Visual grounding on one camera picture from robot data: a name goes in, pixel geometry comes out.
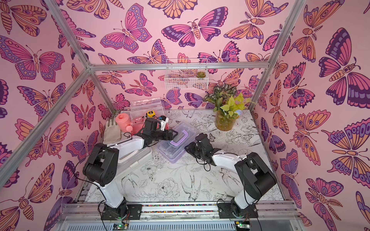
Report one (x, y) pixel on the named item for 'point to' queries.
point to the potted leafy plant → (228, 103)
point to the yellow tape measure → (151, 113)
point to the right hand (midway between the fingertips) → (186, 147)
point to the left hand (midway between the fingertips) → (176, 133)
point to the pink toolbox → (140, 109)
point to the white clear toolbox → (130, 151)
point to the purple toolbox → (171, 150)
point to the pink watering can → (123, 121)
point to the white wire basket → (189, 73)
